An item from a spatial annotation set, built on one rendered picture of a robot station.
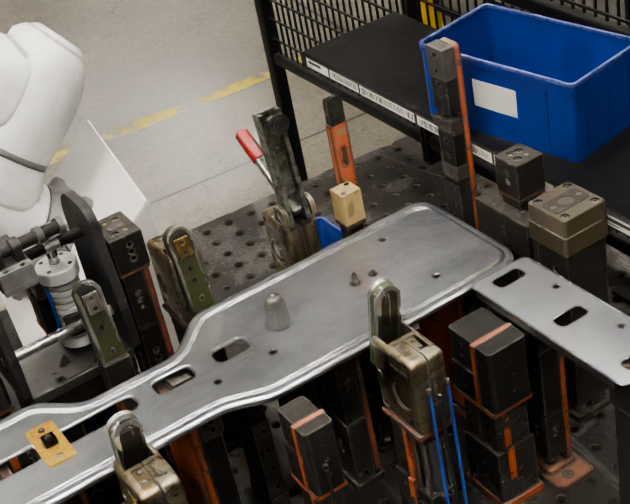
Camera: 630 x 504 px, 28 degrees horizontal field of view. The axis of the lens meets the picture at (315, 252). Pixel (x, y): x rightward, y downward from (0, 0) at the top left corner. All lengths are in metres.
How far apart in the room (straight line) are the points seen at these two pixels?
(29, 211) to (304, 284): 0.59
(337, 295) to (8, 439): 0.47
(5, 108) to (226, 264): 0.55
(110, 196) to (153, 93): 2.68
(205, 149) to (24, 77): 2.26
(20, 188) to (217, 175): 2.05
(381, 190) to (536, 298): 0.90
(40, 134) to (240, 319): 0.57
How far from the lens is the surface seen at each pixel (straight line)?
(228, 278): 2.35
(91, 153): 2.26
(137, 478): 1.46
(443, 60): 1.88
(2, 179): 2.12
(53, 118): 2.12
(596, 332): 1.60
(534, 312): 1.64
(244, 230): 2.48
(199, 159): 4.26
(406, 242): 1.80
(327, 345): 1.64
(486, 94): 1.94
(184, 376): 1.67
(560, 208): 1.73
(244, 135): 1.85
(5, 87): 2.10
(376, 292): 1.52
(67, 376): 1.77
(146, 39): 5.28
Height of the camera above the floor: 2.00
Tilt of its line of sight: 33 degrees down
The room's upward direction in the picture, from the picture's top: 12 degrees counter-clockwise
